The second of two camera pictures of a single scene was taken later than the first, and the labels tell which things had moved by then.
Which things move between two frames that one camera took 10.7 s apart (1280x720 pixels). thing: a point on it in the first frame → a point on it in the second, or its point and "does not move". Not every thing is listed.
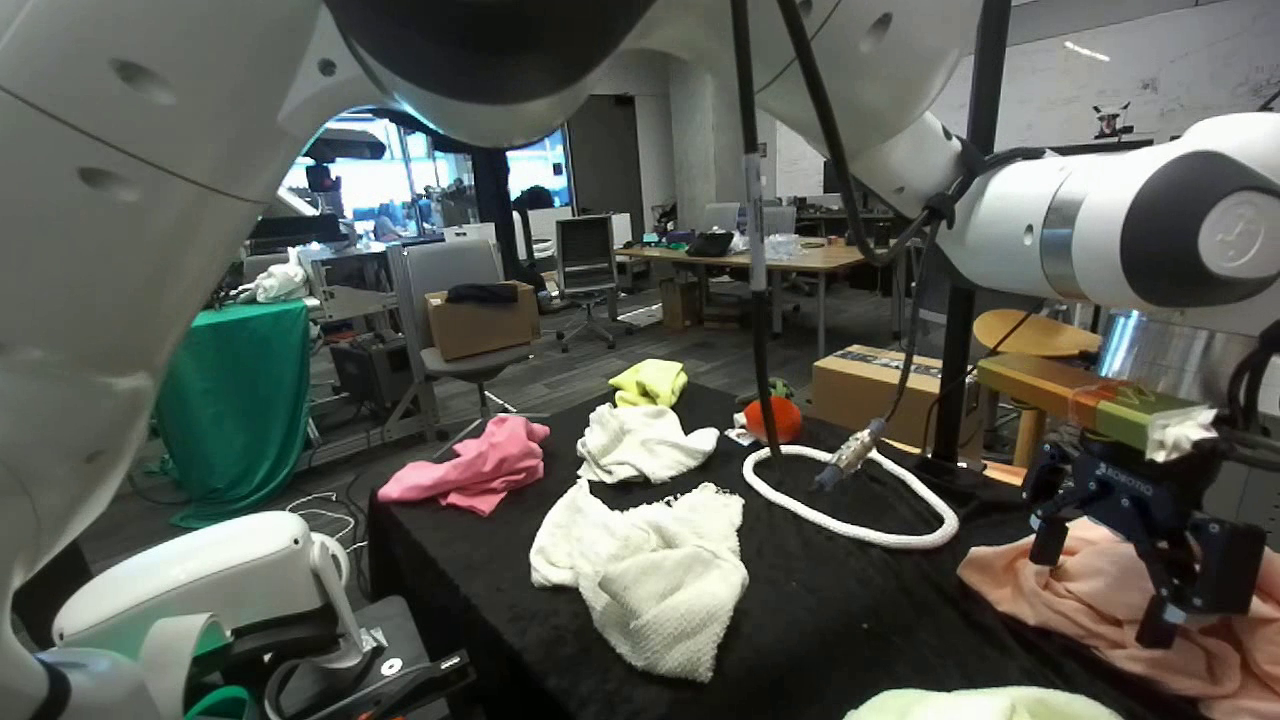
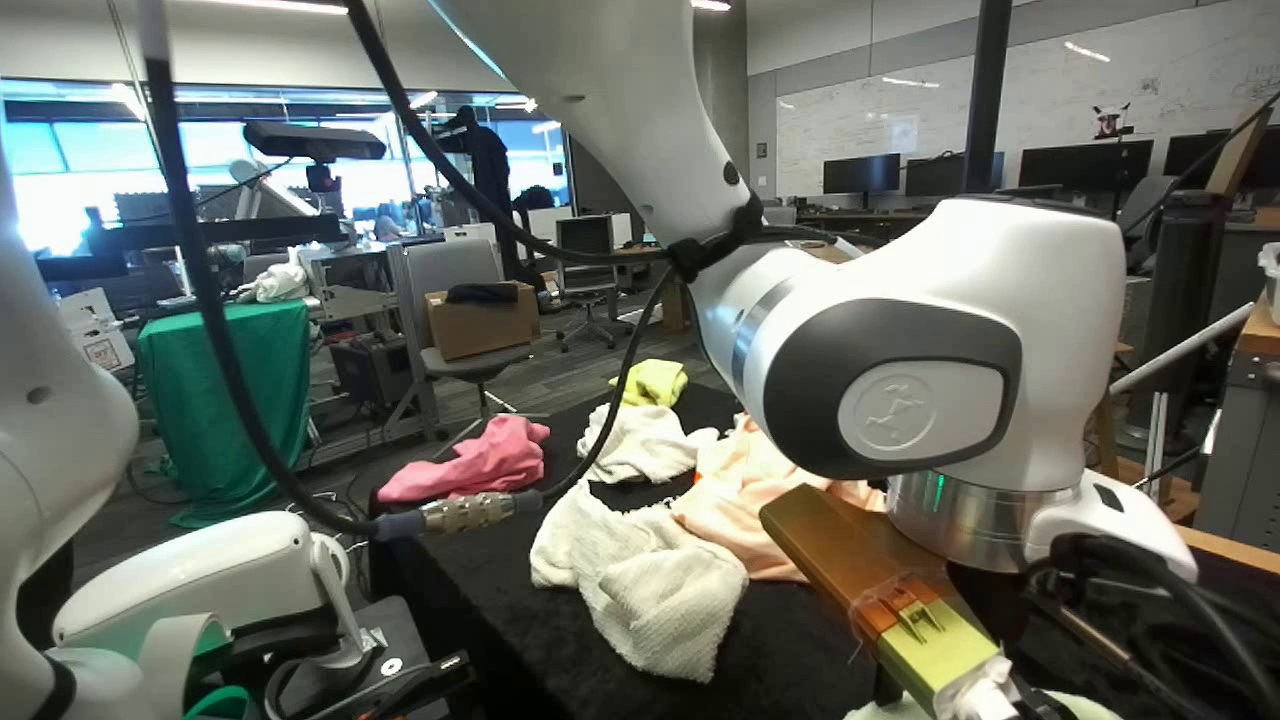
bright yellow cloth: [649, 381] does not move
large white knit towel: [658, 579] does not move
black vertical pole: [985, 136] does not move
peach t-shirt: [1223, 660] → [737, 475]
